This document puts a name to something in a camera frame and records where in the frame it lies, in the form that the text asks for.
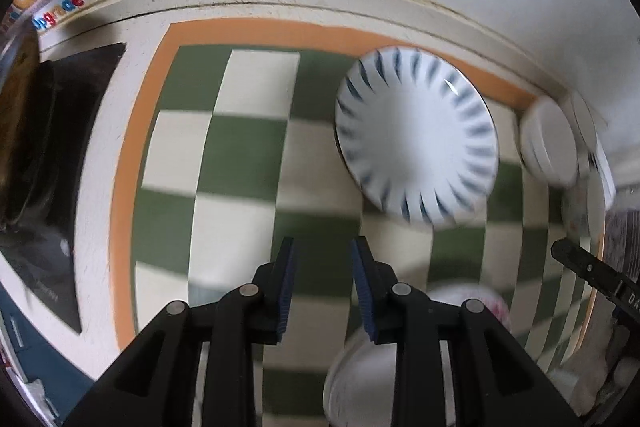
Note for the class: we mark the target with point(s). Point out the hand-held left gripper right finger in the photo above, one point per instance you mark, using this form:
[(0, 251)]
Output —
[(361, 289)]

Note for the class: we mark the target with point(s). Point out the frying pan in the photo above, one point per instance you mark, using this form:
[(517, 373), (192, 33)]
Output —
[(15, 117)]

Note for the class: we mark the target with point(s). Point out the white plate red pattern rim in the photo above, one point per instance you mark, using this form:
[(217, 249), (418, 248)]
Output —
[(345, 372)]

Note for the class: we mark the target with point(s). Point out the blue cabinet front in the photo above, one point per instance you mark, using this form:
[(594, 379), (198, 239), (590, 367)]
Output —
[(35, 347)]

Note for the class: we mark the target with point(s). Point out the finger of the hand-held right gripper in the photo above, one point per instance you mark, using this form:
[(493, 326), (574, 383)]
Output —
[(595, 269)]

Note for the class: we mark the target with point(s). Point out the green white checkered mat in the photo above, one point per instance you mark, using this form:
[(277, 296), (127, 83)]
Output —
[(240, 157)]

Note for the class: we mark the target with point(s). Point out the black cooktop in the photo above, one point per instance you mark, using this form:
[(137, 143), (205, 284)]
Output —
[(55, 147)]

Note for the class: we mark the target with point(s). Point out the person's right hand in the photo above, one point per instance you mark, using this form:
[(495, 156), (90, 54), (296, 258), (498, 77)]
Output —
[(625, 372)]

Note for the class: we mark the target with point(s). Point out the white plate blue streaks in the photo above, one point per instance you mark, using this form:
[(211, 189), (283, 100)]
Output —
[(415, 142)]

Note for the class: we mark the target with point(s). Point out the white corner strip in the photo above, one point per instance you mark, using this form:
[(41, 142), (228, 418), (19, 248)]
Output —
[(597, 147)]

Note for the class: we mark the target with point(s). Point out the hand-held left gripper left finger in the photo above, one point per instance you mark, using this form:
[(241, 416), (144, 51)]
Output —
[(286, 289)]

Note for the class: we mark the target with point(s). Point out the white bowl floral print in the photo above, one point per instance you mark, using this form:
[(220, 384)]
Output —
[(582, 213)]

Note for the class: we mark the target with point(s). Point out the white bowl dark rim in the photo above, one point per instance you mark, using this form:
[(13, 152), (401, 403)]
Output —
[(550, 142)]

